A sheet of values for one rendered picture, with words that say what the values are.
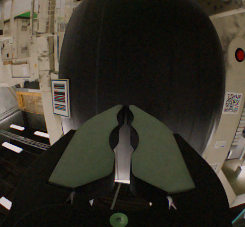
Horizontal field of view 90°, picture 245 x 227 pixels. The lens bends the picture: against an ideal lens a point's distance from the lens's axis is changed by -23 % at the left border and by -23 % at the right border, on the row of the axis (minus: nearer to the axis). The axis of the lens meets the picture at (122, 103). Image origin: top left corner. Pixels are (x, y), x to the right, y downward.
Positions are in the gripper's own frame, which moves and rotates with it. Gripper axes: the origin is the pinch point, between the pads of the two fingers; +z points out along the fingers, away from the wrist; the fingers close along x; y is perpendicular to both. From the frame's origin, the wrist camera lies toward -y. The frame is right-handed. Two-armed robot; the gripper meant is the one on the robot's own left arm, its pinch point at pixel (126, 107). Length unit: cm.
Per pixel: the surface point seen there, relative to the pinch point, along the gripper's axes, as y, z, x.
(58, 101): 4.8, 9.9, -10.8
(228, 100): 12.2, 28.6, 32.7
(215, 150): 32, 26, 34
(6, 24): -57, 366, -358
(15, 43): 8, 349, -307
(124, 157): 13.7, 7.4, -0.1
